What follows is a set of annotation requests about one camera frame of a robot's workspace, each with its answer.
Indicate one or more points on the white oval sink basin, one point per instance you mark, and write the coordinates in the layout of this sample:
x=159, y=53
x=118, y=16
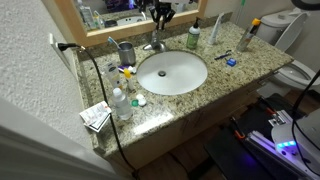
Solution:
x=176, y=76

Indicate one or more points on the white lotion tube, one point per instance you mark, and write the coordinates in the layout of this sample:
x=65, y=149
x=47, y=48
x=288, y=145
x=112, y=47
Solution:
x=112, y=75

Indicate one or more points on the purple white toothpaste tube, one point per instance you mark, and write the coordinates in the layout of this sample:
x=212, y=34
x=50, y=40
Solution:
x=128, y=69

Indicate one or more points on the grey metal cup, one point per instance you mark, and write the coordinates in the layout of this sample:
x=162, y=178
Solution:
x=127, y=55

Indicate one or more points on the spray bottle yellow cap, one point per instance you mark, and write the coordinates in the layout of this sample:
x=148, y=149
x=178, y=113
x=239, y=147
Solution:
x=246, y=36

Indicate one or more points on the black orange clamp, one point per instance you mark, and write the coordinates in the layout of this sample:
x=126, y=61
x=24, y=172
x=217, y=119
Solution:
x=270, y=111
x=238, y=133

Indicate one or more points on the blue floss box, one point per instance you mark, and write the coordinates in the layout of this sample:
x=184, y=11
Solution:
x=231, y=62

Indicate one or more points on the chrome sink faucet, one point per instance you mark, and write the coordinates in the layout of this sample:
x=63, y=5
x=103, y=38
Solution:
x=156, y=43

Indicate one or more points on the white wall outlet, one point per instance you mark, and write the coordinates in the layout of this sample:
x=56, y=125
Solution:
x=54, y=41

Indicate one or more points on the wooden vanity cabinet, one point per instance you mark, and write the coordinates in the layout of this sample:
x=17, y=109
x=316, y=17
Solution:
x=186, y=126

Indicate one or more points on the dark blue razor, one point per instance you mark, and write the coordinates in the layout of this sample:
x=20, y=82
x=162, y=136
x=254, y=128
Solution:
x=221, y=56

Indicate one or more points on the green white lens case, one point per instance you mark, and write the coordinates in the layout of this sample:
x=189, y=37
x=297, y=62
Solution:
x=140, y=100

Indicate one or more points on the blue white toothbrush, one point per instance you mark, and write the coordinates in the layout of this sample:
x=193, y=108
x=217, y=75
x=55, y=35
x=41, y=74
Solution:
x=112, y=42

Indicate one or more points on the clear plastic bottle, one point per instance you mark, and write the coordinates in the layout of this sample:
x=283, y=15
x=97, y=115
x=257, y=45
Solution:
x=122, y=106

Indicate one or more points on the black robot cart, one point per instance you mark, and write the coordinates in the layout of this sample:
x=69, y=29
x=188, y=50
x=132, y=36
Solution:
x=230, y=156

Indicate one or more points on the white standing tube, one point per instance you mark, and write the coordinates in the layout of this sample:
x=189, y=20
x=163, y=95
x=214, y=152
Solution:
x=215, y=31

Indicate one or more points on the wooden framed wall mirror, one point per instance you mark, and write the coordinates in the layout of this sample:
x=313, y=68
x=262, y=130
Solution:
x=133, y=30

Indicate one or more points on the small bottle yellow cap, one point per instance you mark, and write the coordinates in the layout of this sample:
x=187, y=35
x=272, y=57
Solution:
x=129, y=81

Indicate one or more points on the white paper packets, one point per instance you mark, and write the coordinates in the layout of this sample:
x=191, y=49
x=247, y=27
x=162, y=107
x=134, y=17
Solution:
x=95, y=115

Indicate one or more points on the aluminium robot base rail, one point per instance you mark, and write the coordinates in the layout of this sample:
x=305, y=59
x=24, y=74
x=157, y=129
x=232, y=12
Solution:
x=263, y=140

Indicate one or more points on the white door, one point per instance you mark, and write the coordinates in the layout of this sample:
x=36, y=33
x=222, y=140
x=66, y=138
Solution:
x=40, y=150

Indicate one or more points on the white toilet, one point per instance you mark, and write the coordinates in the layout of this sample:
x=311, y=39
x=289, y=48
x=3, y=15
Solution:
x=296, y=75

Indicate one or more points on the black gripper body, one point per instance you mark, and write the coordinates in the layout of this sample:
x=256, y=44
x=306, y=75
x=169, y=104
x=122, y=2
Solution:
x=162, y=10

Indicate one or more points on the green soap pump bottle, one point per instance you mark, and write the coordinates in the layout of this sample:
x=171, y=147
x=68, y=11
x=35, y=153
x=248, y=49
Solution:
x=193, y=36

